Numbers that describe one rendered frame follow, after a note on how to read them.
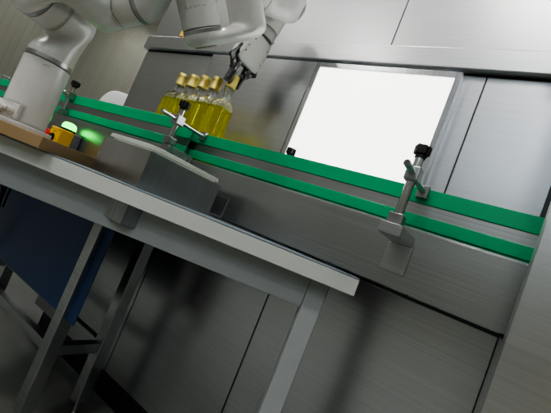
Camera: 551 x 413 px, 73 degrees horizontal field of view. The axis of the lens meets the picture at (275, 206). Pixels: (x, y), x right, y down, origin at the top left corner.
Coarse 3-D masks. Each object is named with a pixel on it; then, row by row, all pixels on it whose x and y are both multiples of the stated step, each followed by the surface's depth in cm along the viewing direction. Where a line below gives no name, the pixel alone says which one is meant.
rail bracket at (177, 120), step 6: (180, 102) 100; (186, 102) 100; (162, 108) 95; (180, 108) 100; (186, 108) 100; (168, 114) 97; (174, 114) 100; (180, 114) 100; (174, 120) 99; (180, 120) 100; (174, 126) 99; (180, 126) 100; (186, 126) 103; (174, 132) 100; (198, 132) 107; (204, 132) 108; (168, 138) 98; (174, 138) 99; (198, 138) 109; (204, 138) 108; (174, 144) 100
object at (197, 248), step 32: (0, 160) 76; (32, 192) 76; (64, 192) 76; (96, 192) 76; (160, 224) 75; (192, 256) 75; (224, 256) 75; (256, 256) 75; (256, 288) 74; (288, 288) 74; (320, 288) 74; (288, 352) 73; (288, 384) 72
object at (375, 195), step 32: (224, 160) 103; (256, 160) 98; (288, 160) 92; (320, 192) 86; (352, 192) 82; (384, 192) 78; (416, 192) 75; (416, 224) 73; (448, 224) 70; (480, 224) 68; (512, 224) 65; (512, 256) 64
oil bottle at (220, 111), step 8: (216, 104) 113; (224, 104) 112; (208, 112) 113; (216, 112) 112; (224, 112) 113; (208, 120) 112; (216, 120) 111; (224, 120) 114; (200, 128) 113; (208, 128) 112; (216, 128) 112; (224, 128) 115; (216, 136) 113
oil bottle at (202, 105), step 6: (204, 96) 116; (210, 96) 117; (198, 102) 116; (204, 102) 115; (210, 102) 115; (198, 108) 115; (204, 108) 114; (192, 114) 116; (198, 114) 115; (204, 114) 115; (192, 120) 115; (198, 120) 114; (192, 126) 115; (198, 126) 114
